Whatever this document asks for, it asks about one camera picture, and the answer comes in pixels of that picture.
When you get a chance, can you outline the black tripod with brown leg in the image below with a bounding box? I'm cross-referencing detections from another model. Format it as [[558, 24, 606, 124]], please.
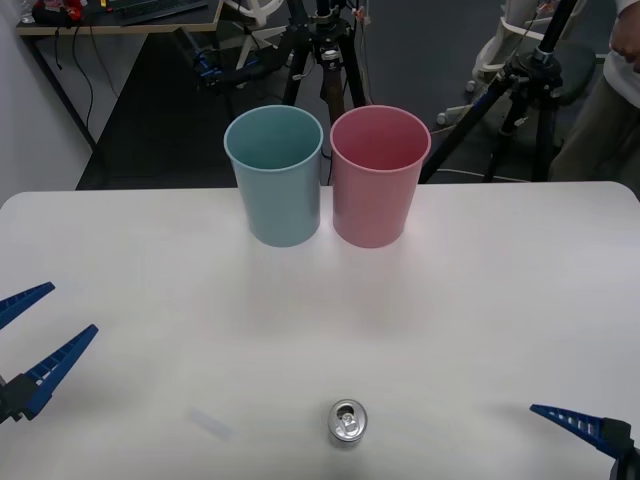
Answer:
[[278, 0, 372, 127]]

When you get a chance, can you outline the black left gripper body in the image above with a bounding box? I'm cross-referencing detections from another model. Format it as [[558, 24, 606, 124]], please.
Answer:
[[0, 375, 24, 427]]

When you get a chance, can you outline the pale blue plastic bin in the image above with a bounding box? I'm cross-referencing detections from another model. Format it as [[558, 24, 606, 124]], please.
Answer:
[[223, 104, 324, 249]]

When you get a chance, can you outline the dark desk with wooden edge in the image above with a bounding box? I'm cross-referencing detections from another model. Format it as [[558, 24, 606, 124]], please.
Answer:
[[14, 0, 224, 151]]

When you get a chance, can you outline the white office chair base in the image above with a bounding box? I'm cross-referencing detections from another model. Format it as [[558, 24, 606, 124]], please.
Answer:
[[219, 0, 292, 69]]

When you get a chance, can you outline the black round seat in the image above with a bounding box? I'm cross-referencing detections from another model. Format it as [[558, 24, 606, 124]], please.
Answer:
[[558, 39, 598, 107]]

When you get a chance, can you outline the pink plastic bin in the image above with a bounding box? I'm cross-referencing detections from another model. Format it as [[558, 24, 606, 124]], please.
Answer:
[[329, 104, 433, 250]]

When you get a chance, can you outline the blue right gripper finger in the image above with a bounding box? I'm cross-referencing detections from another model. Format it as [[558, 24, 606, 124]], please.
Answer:
[[529, 403, 634, 457]]

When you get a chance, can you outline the blue and black clamp device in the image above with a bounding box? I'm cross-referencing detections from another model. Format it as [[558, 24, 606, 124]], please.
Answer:
[[191, 45, 274, 90]]

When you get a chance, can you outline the red object on desk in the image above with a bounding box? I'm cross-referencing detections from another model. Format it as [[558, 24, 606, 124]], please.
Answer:
[[31, 0, 84, 24]]

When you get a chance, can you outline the black hanging cable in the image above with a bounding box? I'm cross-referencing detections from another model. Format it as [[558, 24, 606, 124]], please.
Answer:
[[71, 22, 97, 137]]

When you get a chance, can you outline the black keyboard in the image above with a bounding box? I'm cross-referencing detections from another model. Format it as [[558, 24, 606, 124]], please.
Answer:
[[117, 0, 210, 27]]

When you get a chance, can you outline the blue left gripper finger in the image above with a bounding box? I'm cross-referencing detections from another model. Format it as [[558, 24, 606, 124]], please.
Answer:
[[0, 281, 56, 330], [6, 324, 100, 422]]

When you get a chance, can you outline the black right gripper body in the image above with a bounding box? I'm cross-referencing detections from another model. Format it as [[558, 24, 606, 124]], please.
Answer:
[[608, 431, 640, 480]]

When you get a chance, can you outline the white wheeled stand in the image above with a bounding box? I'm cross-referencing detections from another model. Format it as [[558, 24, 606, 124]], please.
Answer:
[[436, 0, 547, 127]]

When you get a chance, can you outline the black tripod with blue legs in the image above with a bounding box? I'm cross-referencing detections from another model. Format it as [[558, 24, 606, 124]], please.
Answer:
[[418, 0, 577, 184]]

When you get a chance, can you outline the person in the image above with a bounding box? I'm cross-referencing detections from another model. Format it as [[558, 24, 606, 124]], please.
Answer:
[[547, 0, 640, 184]]

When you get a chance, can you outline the silver-topped drink can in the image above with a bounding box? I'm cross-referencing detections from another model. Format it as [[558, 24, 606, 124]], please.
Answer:
[[327, 398, 369, 446]]

